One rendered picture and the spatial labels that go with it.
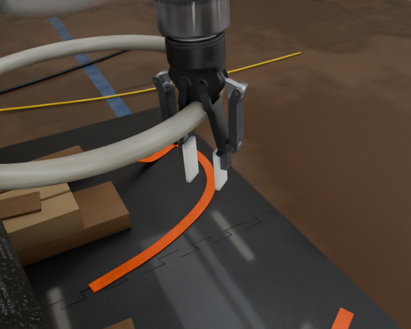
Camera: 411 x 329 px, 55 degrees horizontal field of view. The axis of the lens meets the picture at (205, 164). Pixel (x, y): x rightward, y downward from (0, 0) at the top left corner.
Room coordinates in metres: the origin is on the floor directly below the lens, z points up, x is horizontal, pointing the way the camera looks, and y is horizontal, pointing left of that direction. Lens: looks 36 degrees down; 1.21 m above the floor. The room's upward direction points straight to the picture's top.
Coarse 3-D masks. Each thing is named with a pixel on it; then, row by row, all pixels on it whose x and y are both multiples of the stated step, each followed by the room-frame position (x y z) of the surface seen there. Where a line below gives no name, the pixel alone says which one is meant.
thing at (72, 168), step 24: (48, 48) 0.78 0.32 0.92; (72, 48) 0.80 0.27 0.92; (96, 48) 0.80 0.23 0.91; (120, 48) 0.80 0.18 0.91; (144, 48) 0.79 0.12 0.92; (0, 72) 0.71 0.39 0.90; (168, 120) 0.44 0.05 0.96; (192, 120) 0.45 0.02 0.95; (120, 144) 0.39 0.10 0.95; (144, 144) 0.39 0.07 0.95; (168, 144) 0.41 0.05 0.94; (0, 168) 0.36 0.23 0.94; (24, 168) 0.35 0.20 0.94; (48, 168) 0.35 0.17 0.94; (72, 168) 0.36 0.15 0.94; (96, 168) 0.36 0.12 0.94
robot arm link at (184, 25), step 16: (160, 0) 0.46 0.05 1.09; (176, 0) 0.45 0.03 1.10; (192, 0) 0.45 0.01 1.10; (208, 0) 0.45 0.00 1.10; (224, 0) 0.47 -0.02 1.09; (160, 16) 0.47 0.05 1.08; (176, 16) 0.45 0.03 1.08; (192, 16) 0.45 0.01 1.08; (208, 16) 0.45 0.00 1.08; (224, 16) 0.47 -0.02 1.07; (160, 32) 0.47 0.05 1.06; (176, 32) 0.45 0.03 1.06; (192, 32) 0.45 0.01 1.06; (208, 32) 0.45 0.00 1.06
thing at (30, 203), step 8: (0, 200) 1.13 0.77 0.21; (8, 200) 1.13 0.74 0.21; (16, 200) 1.13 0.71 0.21; (24, 200) 1.13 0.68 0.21; (32, 200) 1.13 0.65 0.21; (0, 208) 1.08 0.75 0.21; (8, 208) 1.08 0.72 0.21; (16, 208) 1.08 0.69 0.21; (24, 208) 1.08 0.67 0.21; (32, 208) 1.08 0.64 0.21; (40, 208) 1.08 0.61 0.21; (0, 216) 1.04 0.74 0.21; (8, 216) 1.04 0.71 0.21; (16, 216) 1.05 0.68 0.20
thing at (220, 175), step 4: (216, 148) 0.48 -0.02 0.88; (216, 156) 0.47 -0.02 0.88; (216, 160) 0.47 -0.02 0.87; (216, 164) 0.47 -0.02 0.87; (220, 164) 0.47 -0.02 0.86; (216, 168) 0.47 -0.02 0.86; (220, 168) 0.47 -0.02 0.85; (216, 172) 0.47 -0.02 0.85; (220, 172) 0.47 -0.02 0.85; (224, 172) 0.48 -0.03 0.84; (216, 176) 0.47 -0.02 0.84; (220, 176) 0.47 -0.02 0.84; (224, 176) 0.48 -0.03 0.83; (216, 180) 0.47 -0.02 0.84; (220, 180) 0.47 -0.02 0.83; (224, 180) 0.48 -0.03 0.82; (216, 184) 0.47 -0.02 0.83; (220, 184) 0.47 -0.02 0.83; (216, 188) 0.47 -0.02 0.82; (220, 188) 0.47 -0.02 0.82
